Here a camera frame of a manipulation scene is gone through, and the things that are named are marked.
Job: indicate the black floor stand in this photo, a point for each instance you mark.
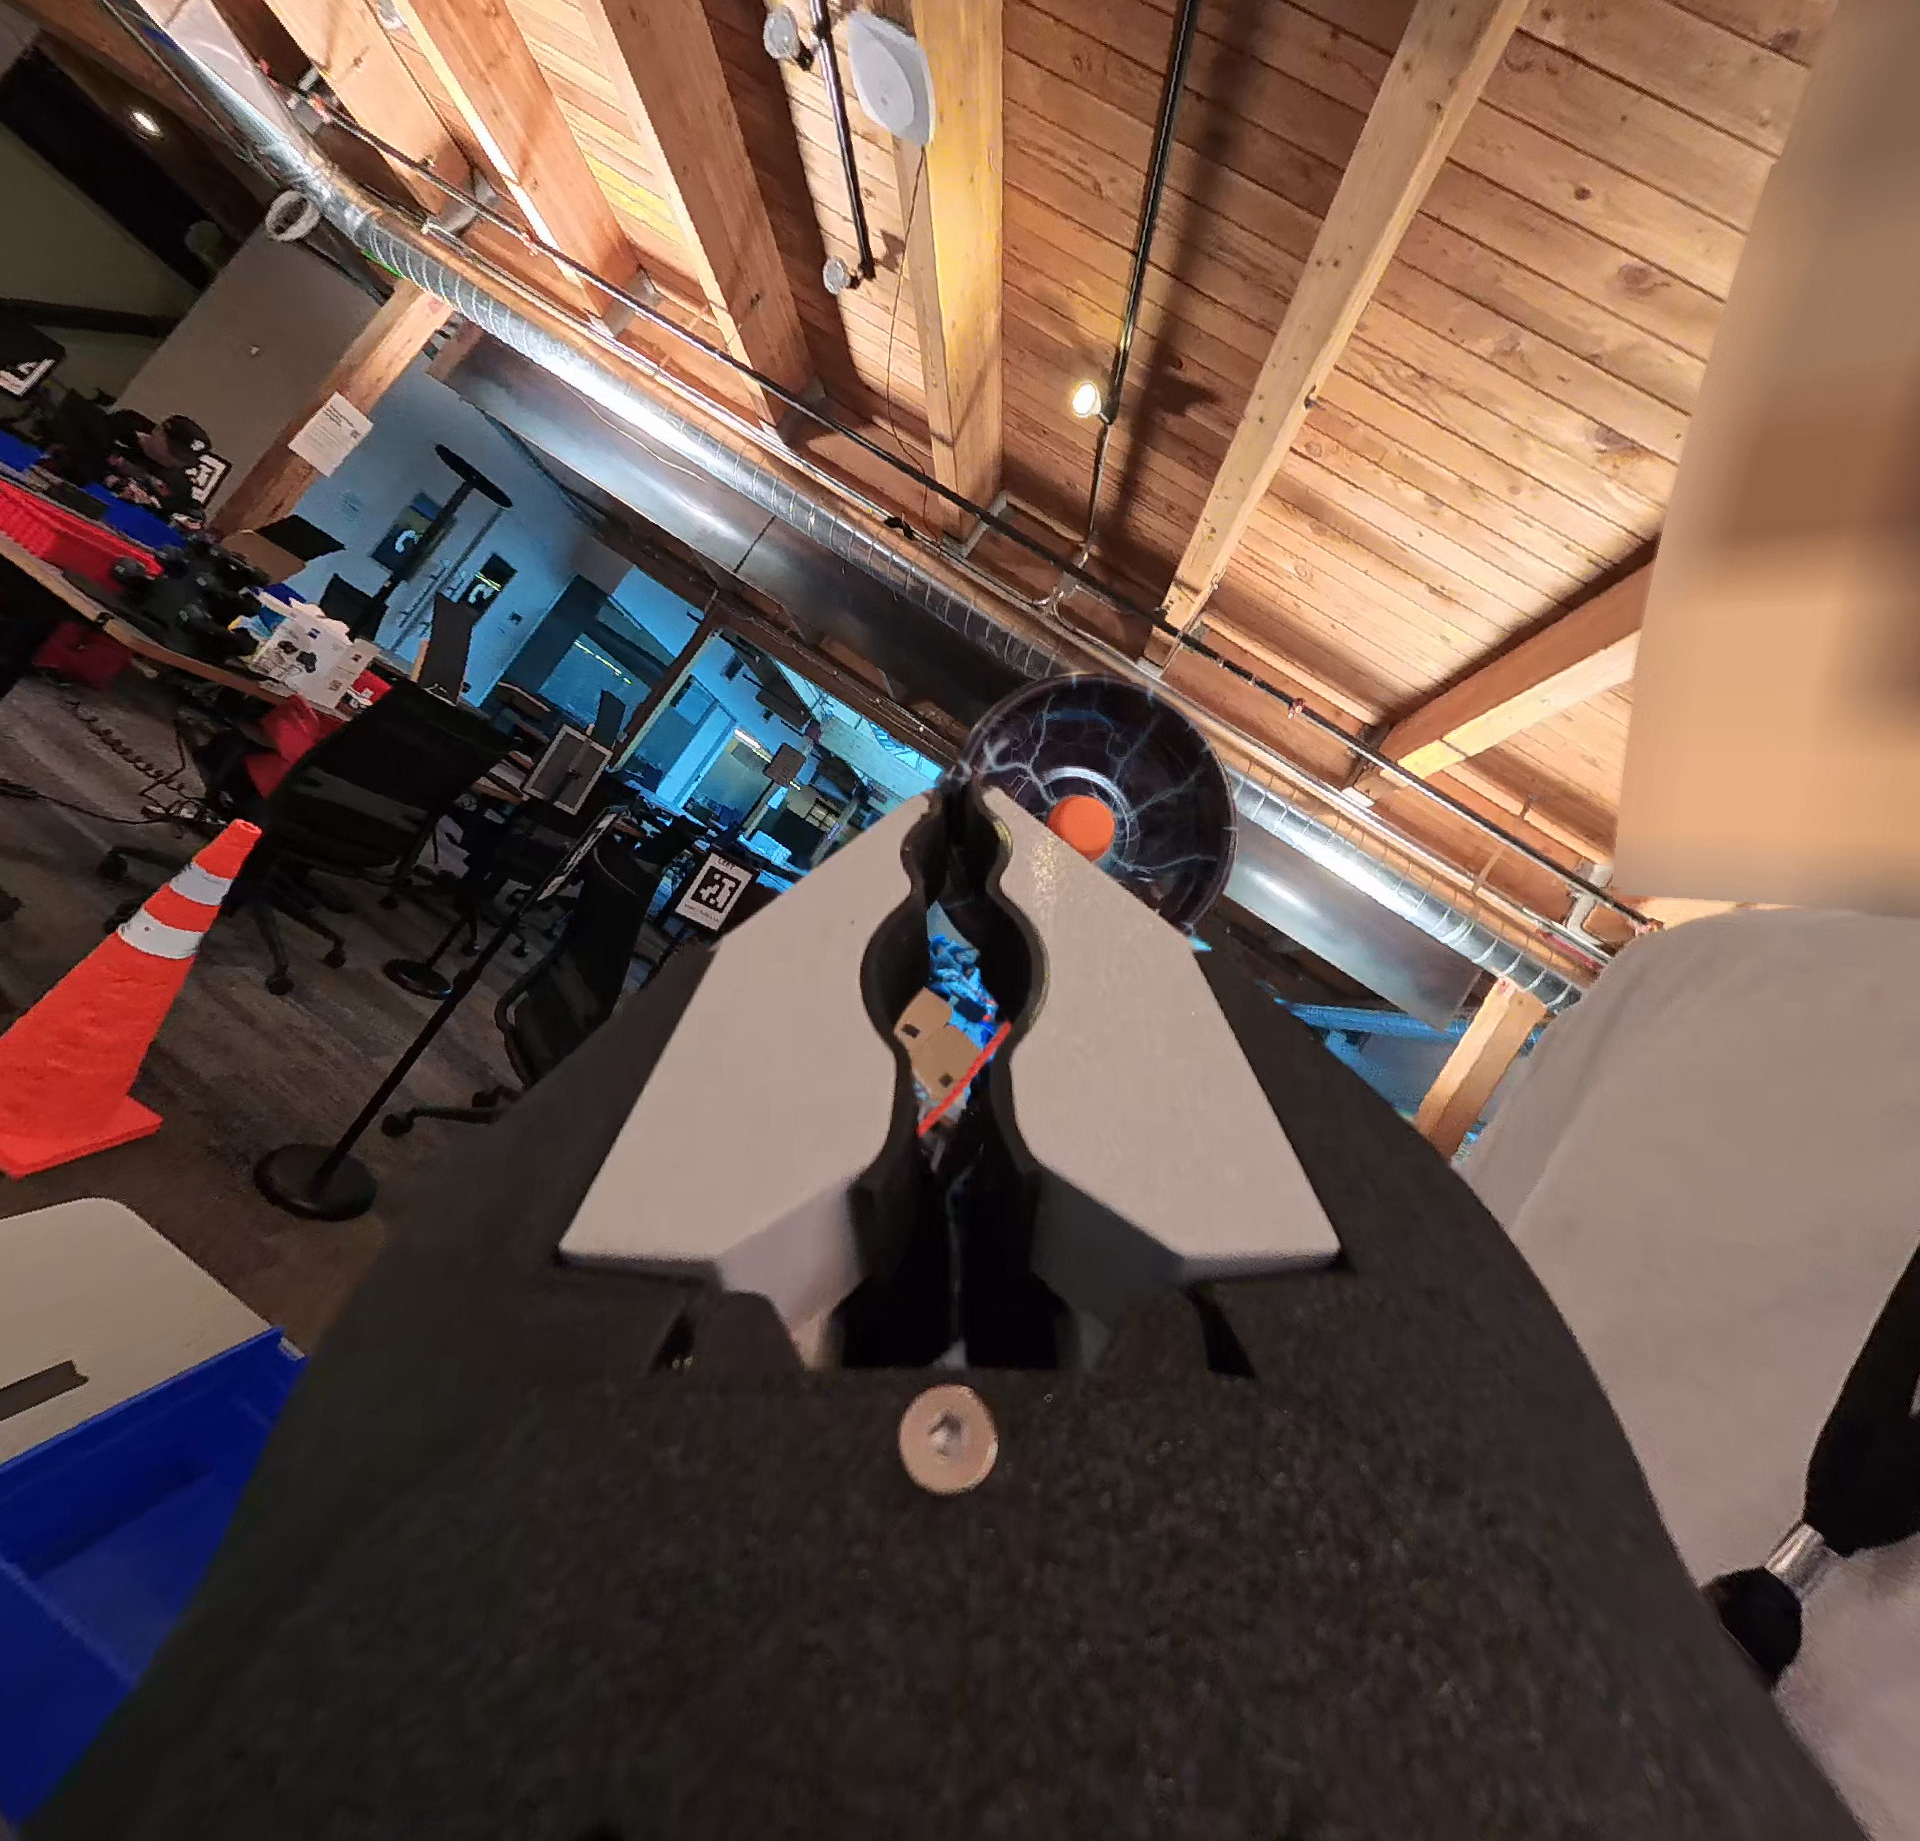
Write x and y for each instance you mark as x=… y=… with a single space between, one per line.
x=314 y=1179

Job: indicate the orange traffic cone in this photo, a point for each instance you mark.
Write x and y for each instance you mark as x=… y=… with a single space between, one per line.
x=105 y=1017

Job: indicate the blue plastic bin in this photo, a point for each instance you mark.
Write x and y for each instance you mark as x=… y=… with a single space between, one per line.
x=105 y=1542

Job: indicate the white product boxes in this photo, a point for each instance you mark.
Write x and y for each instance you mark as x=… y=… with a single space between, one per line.
x=314 y=657

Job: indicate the ceiling spotlight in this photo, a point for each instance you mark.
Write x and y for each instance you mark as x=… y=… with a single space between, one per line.
x=1086 y=402

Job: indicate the black round-top floor lamp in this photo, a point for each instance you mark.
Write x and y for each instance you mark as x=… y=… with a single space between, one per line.
x=469 y=474

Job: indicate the black office chair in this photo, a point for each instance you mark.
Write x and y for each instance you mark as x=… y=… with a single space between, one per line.
x=374 y=807
x=579 y=971

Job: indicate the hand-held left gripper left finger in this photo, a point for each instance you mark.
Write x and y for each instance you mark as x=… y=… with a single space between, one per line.
x=751 y=1091

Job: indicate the black white tag sign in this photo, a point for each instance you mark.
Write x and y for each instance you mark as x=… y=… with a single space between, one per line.
x=208 y=479
x=712 y=890
x=26 y=370

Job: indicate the white ceiling access point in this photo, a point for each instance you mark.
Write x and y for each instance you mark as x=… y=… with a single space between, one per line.
x=889 y=78

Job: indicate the white wall notice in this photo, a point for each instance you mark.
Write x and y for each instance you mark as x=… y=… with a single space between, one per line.
x=331 y=432

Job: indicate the glass wall partition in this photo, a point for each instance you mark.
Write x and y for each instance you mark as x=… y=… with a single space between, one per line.
x=721 y=731

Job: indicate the dark yo-yo with orange centre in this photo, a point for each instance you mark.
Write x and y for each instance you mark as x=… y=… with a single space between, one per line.
x=1163 y=761

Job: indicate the cluttered wooden table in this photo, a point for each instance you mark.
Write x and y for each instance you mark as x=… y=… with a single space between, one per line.
x=90 y=604

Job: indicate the wooden support post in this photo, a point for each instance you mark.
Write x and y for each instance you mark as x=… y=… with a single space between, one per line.
x=1478 y=1069

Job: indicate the black ceiling conduit pipe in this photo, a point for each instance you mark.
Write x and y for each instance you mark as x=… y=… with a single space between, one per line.
x=1154 y=177
x=840 y=117

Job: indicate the red plastic bin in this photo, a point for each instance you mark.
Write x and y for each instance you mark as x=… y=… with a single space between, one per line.
x=69 y=529

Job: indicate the silver ventilation duct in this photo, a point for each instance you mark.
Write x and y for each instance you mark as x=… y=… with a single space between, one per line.
x=840 y=538

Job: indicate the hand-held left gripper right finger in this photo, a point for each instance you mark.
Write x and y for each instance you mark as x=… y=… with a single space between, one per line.
x=1163 y=1108

